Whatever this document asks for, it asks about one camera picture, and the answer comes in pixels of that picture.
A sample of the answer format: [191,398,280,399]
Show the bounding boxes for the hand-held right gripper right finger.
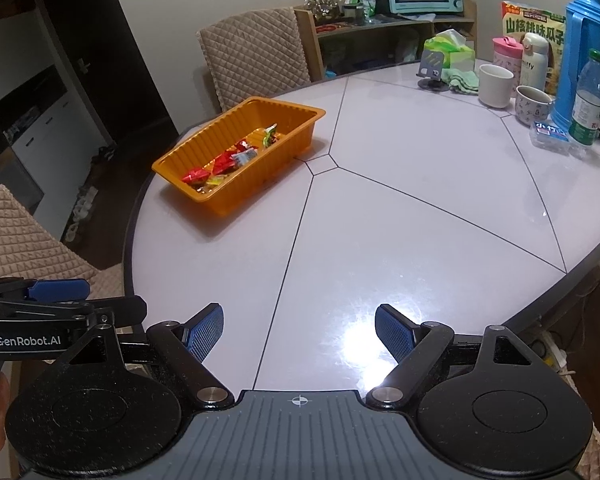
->
[365,304,541,408]

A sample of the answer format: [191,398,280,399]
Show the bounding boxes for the white flask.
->
[520,32,551,92]

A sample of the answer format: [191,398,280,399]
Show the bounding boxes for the red white-print candy packet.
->
[211,150,241,173]

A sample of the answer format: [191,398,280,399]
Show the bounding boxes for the pink lidded bottle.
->
[491,36,524,81]

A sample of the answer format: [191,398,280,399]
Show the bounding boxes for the white cabinet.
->
[0,0,111,181]

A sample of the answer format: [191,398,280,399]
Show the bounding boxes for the blue thermos jug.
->
[551,0,600,133]

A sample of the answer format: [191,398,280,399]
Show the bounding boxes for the orange plastic tray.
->
[151,96,327,218]

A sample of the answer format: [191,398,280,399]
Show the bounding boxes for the green cloth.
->
[440,67,481,96]

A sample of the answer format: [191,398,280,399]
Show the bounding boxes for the white shoes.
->
[62,185,97,242]

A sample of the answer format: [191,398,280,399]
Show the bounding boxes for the wooden shelf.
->
[294,0,478,83]

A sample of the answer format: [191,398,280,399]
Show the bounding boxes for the orange lidded glass jar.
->
[305,0,342,26]

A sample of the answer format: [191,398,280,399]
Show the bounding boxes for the patterned white cup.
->
[515,85,553,126]

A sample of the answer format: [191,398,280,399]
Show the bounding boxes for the grey phone stand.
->
[416,49,450,92]

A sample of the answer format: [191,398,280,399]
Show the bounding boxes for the beige quilted chair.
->
[196,7,313,113]
[0,184,126,311]

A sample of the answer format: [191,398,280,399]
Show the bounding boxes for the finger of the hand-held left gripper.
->
[0,278,92,303]
[72,296,148,335]

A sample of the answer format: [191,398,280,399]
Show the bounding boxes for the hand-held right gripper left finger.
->
[55,302,233,408]

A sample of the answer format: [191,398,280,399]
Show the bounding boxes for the clear plastic water bottle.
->
[569,49,600,147]

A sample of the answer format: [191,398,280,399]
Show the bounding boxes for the sunflower seed snack bag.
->
[500,1,567,96]

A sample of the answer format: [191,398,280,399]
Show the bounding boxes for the clear blue plastic box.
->
[529,120,573,153]

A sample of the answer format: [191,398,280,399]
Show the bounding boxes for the dark door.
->
[45,0,181,133]

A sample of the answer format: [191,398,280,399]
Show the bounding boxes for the green tissue box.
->
[422,29,476,68]

